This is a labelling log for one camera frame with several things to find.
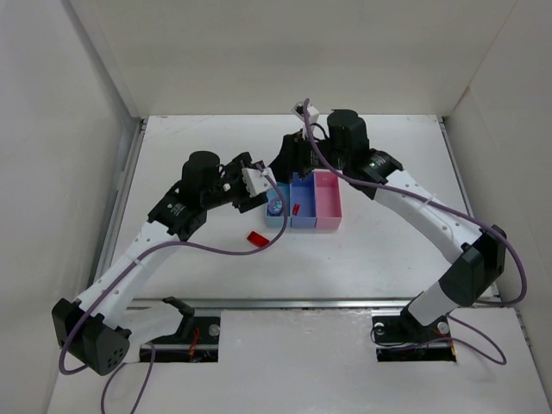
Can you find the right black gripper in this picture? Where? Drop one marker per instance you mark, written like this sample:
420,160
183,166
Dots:
291,156

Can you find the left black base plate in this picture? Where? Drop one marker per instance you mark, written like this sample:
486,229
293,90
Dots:
196,342

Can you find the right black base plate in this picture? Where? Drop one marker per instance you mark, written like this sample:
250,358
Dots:
398,339

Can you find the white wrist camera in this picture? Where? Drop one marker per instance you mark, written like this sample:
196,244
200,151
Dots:
257,180
308,115

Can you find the aluminium rail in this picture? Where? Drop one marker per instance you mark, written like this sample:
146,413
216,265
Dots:
294,304

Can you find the light blue container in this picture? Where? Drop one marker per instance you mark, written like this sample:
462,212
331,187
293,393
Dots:
277,222

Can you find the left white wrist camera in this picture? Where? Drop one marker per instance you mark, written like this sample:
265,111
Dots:
257,180

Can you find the purple flower top lego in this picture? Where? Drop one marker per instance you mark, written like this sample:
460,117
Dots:
276,207

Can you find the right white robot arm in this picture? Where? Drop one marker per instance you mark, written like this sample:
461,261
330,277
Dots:
475,252

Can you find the large red lego brick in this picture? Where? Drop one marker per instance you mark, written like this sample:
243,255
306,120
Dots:
257,240

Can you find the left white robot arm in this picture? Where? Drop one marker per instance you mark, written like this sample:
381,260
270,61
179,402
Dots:
92,327

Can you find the dark blue container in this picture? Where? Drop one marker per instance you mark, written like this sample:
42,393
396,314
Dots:
302,191

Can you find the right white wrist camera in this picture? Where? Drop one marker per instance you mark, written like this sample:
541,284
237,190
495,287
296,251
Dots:
308,115

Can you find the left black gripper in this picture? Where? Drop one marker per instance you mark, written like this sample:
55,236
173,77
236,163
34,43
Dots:
251,200

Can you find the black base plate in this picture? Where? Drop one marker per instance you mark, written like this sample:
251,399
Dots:
398,339
196,342

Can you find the pink container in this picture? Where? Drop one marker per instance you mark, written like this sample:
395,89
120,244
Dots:
328,201

